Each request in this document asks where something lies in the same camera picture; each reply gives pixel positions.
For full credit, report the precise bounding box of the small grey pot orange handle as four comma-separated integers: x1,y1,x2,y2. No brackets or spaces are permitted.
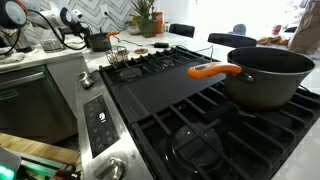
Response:
87,32,118,52

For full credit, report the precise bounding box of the white kitchen cabinet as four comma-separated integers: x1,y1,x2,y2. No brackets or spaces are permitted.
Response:
47,57,88,115

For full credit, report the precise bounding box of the orange juice bottle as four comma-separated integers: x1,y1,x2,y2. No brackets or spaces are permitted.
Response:
152,12,164,34

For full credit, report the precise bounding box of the large electric glass kettle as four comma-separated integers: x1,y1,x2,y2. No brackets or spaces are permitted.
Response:
35,27,65,52

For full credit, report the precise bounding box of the stainless steel gas stove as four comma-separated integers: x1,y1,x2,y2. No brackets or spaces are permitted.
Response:
75,47,320,180

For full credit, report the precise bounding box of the round brown coaster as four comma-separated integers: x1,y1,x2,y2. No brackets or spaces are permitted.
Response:
134,48,148,54

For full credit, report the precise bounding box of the black chair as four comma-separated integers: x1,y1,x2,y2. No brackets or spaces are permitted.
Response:
169,24,195,38
208,33,257,48

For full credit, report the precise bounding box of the striped dish cloth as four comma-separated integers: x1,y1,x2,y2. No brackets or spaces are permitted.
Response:
0,47,25,64

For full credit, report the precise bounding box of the stainless steel dishwasher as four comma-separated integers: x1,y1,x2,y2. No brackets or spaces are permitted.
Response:
0,65,77,144

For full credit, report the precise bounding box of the potted green plant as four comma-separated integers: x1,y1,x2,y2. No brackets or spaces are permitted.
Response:
131,0,156,38

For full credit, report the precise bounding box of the brown paper bag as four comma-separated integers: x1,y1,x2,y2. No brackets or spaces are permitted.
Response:
288,0,320,54

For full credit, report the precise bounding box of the large grey pot orange handle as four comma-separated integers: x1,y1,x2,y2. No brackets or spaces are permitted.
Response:
187,47,316,111

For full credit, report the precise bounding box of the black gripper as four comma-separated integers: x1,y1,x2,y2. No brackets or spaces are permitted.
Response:
69,21,91,36

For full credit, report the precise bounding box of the small transparent glass kettle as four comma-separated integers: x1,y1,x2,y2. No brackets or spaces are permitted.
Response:
106,46,129,65

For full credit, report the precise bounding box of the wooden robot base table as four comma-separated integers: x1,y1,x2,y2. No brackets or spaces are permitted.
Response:
0,133,78,165

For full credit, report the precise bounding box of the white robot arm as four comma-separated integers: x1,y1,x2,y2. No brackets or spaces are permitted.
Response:
0,0,90,37

